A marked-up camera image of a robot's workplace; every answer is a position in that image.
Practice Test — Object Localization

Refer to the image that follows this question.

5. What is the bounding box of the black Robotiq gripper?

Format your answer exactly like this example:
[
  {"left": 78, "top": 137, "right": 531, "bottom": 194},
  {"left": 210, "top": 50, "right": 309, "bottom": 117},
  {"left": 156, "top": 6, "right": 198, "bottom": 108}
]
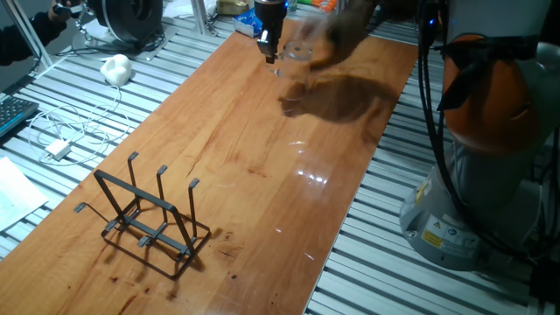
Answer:
[{"left": 254, "top": 0, "right": 289, "bottom": 65}]

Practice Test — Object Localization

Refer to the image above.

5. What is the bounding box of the clear glass cup with handle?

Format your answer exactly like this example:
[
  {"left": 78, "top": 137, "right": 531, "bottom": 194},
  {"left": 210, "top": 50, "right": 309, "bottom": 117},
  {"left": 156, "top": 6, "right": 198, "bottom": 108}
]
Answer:
[{"left": 266, "top": 40, "right": 314, "bottom": 95}]

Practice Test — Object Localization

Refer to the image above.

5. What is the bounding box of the metal handheld controller device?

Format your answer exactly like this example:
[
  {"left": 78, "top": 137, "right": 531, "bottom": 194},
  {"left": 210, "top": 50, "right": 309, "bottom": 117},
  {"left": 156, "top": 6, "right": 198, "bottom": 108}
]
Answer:
[{"left": 52, "top": 0, "right": 95, "bottom": 32}]

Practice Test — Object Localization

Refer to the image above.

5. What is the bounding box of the person forearm black sleeve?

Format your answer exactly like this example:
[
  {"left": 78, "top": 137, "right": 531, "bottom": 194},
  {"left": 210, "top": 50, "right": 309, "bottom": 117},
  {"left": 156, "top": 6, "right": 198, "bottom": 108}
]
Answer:
[{"left": 0, "top": 10, "right": 67, "bottom": 67}]

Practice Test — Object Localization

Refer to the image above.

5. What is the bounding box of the operator hand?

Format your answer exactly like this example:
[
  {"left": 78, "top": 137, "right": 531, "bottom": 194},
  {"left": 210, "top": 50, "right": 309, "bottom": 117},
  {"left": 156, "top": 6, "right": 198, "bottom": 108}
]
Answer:
[{"left": 46, "top": 0, "right": 74, "bottom": 23}]

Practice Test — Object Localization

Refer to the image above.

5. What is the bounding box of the orange green plastic item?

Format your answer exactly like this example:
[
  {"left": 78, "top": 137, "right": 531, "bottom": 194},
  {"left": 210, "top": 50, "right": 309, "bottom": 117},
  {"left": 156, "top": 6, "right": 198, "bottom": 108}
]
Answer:
[{"left": 297, "top": 0, "right": 339, "bottom": 13}]

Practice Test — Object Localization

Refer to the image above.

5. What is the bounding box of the black round drum device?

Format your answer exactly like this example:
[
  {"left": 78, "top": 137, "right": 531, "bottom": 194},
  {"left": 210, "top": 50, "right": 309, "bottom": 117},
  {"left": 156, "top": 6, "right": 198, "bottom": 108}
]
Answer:
[{"left": 85, "top": 0, "right": 166, "bottom": 52}]

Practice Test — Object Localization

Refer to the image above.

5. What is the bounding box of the wooden board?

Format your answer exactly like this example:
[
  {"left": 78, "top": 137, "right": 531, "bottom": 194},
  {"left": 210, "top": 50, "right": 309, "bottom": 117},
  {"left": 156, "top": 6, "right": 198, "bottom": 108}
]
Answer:
[{"left": 0, "top": 17, "right": 421, "bottom": 315}]

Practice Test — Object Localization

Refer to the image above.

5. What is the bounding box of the white lumpy plastic object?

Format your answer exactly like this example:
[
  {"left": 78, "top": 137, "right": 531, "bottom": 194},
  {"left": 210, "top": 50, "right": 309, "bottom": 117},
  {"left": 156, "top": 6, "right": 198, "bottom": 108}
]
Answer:
[{"left": 99, "top": 53, "right": 133, "bottom": 88}]

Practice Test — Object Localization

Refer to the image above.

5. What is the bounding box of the white charger adapter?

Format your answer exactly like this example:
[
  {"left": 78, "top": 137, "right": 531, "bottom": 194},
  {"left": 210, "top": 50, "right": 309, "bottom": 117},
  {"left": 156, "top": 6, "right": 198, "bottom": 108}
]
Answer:
[{"left": 44, "top": 138, "right": 73, "bottom": 162}]

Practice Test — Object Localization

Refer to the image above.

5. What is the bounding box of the black computer keyboard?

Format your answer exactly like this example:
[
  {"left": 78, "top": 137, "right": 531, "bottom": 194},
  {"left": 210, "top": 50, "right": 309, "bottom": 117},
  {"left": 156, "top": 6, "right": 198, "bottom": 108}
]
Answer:
[{"left": 0, "top": 95, "right": 40, "bottom": 139}]

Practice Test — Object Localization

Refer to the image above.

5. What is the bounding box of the white paper sheet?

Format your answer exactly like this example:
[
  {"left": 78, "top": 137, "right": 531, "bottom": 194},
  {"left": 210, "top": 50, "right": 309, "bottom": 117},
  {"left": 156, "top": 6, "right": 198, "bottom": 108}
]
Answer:
[{"left": 0, "top": 156, "right": 49, "bottom": 233}]

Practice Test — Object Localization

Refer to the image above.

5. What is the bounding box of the upright aluminium post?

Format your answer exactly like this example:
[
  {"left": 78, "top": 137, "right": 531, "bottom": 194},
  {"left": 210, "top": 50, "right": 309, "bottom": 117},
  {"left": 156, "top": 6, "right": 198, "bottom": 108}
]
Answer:
[{"left": 191, "top": 0, "right": 219, "bottom": 37}]

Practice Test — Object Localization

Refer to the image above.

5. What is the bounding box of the white charger cable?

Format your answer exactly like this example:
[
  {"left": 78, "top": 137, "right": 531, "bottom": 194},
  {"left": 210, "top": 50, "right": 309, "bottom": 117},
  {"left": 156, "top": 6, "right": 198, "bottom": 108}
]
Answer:
[{"left": 26, "top": 85, "right": 132, "bottom": 167}]

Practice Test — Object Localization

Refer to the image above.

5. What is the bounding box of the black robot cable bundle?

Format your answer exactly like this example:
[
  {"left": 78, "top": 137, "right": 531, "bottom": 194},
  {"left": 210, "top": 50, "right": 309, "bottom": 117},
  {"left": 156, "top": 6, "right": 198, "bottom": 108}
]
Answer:
[{"left": 415, "top": 0, "right": 560, "bottom": 263}]

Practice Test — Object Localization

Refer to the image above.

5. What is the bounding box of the black wire cup rack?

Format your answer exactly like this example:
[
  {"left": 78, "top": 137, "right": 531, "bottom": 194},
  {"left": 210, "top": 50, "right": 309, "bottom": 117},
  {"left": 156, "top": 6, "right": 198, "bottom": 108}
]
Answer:
[{"left": 73, "top": 150, "right": 213, "bottom": 281}]

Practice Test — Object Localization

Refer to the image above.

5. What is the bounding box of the slanted aluminium frame beam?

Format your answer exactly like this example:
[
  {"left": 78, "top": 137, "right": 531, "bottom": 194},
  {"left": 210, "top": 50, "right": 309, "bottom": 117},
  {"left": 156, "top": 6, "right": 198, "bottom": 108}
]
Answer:
[{"left": 3, "top": 0, "right": 47, "bottom": 71}]

